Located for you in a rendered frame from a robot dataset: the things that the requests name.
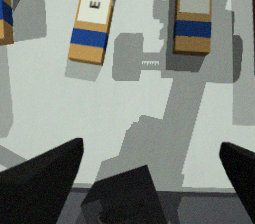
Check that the tan welding electrode pack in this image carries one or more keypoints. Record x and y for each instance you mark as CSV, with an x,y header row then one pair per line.
x,y
192,27
90,32

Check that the tan cardboard box with blue bands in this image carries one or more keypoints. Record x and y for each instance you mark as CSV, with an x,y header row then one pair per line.
x,y
6,23

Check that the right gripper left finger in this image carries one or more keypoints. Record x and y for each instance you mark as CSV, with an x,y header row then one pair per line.
x,y
35,191

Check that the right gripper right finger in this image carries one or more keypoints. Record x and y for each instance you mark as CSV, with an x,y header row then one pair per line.
x,y
239,165

